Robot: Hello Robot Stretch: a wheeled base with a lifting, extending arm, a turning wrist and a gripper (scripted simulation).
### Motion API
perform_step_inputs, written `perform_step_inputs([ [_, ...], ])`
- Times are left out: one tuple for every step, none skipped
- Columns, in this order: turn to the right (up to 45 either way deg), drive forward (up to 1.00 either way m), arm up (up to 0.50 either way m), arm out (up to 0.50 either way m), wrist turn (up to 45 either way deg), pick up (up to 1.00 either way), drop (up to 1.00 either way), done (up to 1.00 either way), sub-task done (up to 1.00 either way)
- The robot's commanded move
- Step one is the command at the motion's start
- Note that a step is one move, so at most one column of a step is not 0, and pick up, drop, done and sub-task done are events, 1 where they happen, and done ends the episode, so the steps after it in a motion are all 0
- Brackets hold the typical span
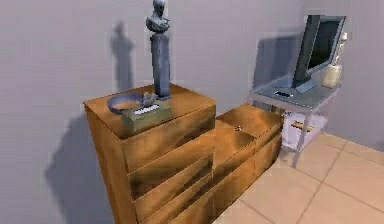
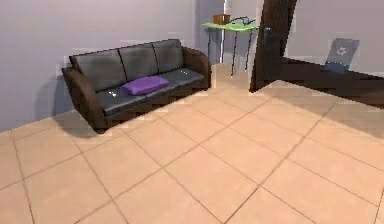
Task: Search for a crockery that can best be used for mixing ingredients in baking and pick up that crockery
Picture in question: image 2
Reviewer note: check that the brown box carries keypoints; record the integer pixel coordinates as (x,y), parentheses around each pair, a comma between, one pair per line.
(221,18)

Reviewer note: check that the purple pillow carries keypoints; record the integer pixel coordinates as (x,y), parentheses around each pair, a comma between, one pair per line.
(145,85)

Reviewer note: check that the green side table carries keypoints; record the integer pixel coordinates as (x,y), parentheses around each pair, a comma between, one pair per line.
(233,26)

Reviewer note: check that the brown and grey sofa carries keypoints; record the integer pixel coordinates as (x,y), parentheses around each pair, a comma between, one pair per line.
(100,70)

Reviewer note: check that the dark brown room door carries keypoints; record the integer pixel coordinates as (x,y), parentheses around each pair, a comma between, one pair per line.
(271,43)

